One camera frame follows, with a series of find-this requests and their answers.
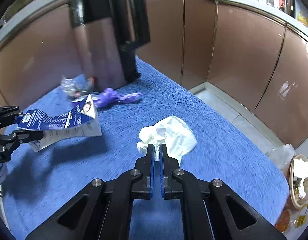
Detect white tissue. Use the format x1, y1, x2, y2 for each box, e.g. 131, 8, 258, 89
137, 116, 197, 163

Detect blue white milk carton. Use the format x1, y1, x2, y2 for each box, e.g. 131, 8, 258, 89
16, 95, 102, 152

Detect purple twisted glove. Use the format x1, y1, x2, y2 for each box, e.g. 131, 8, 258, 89
92, 88, 142, 108

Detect clear silver plastic wrapper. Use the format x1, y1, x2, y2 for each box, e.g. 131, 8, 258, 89
60, 76, 94, 99

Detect beige trash bin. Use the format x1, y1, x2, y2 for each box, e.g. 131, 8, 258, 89
288, 154, 308, 210

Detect brown kitchen cabinet fronts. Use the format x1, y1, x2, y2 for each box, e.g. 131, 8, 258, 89
0, 0, 308, 147

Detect blue fluffy table mat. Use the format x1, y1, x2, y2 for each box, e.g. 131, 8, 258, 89
1, 56, 290, 240

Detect amber plastic jar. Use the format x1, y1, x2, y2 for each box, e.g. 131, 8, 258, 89
275, 209, 292, 233

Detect copper and black electric kettle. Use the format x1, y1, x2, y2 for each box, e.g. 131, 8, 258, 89
70, 0, 150, 92

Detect yellow detergent bottle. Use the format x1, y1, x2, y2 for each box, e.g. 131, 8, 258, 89
297, 10, 308, 28

